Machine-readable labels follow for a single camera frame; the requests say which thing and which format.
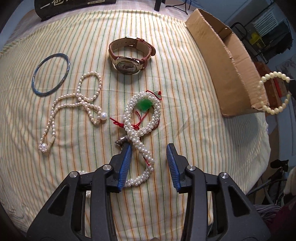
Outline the cream bead bracelet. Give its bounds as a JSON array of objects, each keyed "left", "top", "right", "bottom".
[{"left": 256, "top": 71, "right": 292, "bottom": 115}]

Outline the cardboard box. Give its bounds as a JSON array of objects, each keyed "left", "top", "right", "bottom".
[{"left": 184, "top": 8, "right": 284, "bottom": 118}]

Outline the striped yellow bed cloth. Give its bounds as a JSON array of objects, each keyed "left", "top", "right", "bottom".
[{"left": 1, "top": 10, "right": 270, "bottom": 240}]

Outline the thin pearl necklace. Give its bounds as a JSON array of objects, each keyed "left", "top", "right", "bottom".
[{"left": 38, "top": 71, "right": 108, "bottom": 153}]

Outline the black clothes rack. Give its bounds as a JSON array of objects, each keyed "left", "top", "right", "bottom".
[{"left": 229, "top": 1, "right": 293, "bottom": 64}]

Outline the blue bangle bracelet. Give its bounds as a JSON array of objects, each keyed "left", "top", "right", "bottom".
[{"left": 31, "top": 53, "right": 71, "bottom": 97}]

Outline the brown leather wristwatch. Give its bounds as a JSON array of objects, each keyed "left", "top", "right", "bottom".
[{"left": 108, "top": 36, "right": 156, "bottom": 75}]

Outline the black snack bag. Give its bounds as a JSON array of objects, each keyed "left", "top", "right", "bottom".
[{"left": 34, "top": 0, "right": 116, "bottom": 21}]

